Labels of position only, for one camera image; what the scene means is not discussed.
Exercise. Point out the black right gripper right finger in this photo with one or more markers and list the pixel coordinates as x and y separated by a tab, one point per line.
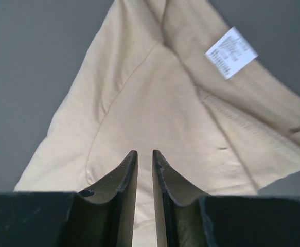
187	216

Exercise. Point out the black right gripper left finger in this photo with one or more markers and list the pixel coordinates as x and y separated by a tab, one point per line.
99	215

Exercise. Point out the beige t shirt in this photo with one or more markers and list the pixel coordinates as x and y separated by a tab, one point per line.
147	83

